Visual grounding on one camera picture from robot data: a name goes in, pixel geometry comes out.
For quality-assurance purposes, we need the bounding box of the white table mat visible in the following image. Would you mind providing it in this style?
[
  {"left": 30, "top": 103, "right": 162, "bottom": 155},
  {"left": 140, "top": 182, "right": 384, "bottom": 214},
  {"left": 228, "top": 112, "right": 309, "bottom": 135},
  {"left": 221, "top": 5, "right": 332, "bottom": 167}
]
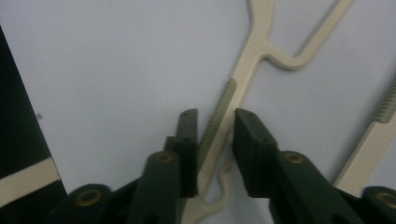
[{"left": 0, "top": 0, "right": 396, "bottom": 224}]

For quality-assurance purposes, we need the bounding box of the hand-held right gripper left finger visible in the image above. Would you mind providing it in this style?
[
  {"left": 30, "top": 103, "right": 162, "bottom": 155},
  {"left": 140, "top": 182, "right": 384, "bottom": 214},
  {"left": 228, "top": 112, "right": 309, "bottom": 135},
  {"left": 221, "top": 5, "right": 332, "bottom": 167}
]
[{"left": 126, "top": 107, "right": 200, "bottom": 224}]

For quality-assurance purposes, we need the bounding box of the wooden table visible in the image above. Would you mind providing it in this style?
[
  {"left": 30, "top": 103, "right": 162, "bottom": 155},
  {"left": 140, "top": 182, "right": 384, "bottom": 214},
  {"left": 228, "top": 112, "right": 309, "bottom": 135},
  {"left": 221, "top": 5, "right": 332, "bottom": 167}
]
[{"left": 0, "top": 157, "right": 62, "bottom": 209}]

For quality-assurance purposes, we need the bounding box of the beige plastic clothes hanger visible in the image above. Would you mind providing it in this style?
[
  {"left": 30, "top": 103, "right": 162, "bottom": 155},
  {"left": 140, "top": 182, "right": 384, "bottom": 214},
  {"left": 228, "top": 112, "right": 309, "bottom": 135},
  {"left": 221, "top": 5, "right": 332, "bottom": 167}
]
[
  {"left": 181, "top": 0, "right": 354, "bottom": 224},
  {"left": 332, "top": 82, "right": 396, "bottom": 198}
]

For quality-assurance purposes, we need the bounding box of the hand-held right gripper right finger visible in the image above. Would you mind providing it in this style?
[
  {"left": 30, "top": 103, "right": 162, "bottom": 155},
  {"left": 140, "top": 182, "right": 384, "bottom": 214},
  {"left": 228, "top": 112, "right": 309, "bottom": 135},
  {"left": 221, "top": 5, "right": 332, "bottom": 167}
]
[{"left": 232, "top": 107, "right": 366, "bottom": 224}]

